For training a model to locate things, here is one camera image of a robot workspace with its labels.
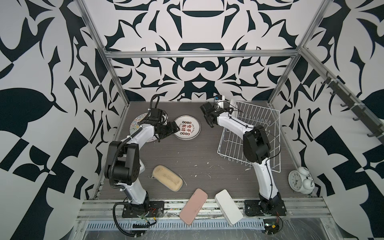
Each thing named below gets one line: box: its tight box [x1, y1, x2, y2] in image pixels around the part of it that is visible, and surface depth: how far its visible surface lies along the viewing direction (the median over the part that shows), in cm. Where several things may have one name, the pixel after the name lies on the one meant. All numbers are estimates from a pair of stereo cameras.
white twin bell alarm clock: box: [288, 166, 315, 195], surface depth 76 cm
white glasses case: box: [214, 189, 244, 226], surface depth 72 cm
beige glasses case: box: [152, 164, 184, 192], surface depth 82 cm
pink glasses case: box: [179, 188, 208, 226], surface depth 76 cm
